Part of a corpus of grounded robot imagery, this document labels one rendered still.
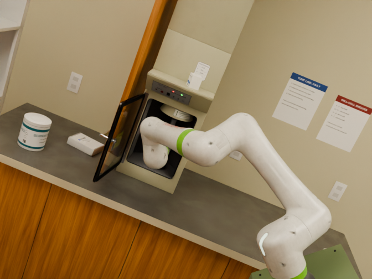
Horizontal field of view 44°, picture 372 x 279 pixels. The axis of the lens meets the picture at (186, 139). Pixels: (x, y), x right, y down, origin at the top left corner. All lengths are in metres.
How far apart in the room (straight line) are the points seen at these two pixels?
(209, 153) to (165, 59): 0.74
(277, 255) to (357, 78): 1.38
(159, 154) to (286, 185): 0.62
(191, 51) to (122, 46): 0.62
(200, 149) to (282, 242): 0.41
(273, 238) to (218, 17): 1.06
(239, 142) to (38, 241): 1.18
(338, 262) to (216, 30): 1.12
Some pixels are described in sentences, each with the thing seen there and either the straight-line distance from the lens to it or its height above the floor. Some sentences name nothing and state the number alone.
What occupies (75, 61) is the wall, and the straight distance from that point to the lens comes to 2.79.
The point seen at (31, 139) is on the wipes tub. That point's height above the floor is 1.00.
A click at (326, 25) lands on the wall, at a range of 2.63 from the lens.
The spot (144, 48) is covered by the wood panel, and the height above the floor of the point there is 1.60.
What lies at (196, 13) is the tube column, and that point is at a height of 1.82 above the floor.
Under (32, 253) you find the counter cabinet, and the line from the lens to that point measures 2.45.
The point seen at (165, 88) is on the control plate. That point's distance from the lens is 2.16.
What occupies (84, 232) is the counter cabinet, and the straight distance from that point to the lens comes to 2.29.
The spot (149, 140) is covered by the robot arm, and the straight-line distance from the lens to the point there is 1.99.
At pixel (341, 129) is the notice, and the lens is 2.74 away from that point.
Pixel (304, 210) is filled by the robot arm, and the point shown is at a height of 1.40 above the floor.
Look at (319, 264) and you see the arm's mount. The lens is 1.80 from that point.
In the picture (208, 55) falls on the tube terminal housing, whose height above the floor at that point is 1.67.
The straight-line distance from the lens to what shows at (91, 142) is 2.54.
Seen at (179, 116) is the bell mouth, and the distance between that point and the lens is 2.27.
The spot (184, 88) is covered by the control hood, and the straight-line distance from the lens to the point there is 2.10.
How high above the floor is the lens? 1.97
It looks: 19 degrees down
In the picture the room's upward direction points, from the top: 22 degrees clockwise
